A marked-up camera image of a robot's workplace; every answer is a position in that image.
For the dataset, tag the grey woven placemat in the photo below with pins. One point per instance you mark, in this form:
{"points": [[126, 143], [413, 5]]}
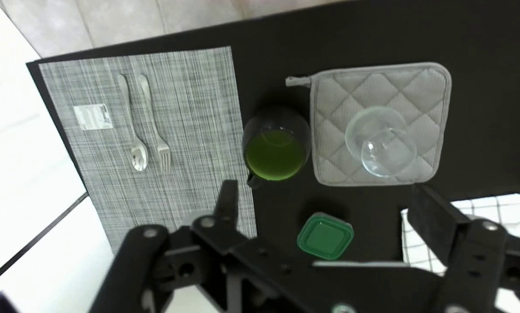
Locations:
{"points": [[201, 115]]}

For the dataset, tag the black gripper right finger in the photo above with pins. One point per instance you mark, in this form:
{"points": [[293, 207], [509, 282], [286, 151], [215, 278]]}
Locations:
{"points": [[436, 223]]}

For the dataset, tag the black wooden table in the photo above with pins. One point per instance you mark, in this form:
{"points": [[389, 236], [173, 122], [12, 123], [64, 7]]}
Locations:
{"points": [[492, 115]]}

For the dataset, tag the green lidded container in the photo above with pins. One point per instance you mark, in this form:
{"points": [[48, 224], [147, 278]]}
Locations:
{"points": [[326, 236]]}

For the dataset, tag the white checkered dish towel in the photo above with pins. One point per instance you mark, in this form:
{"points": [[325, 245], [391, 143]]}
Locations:
{"points": [[504, 210]]}

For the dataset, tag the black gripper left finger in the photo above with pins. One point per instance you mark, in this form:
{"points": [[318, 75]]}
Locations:
{"points": [[227, 205]]}

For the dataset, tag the white placemat label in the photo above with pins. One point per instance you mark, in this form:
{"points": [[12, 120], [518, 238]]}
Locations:
{"points": [[93, 116]]}

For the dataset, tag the clear plastic spoon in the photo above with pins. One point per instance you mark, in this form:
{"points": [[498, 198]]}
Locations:
{"points": [[138, 156]]}

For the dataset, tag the grey quilted pot holder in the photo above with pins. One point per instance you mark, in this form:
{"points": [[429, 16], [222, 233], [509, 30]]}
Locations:
{"points": [[335, 104]]}

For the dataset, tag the clear glass cup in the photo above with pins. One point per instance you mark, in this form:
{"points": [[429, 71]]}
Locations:
{"points": [[387, 153]]}

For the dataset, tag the clear plastic fork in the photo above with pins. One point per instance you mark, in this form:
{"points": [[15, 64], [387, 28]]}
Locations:
{"points": [[163, 153]]}

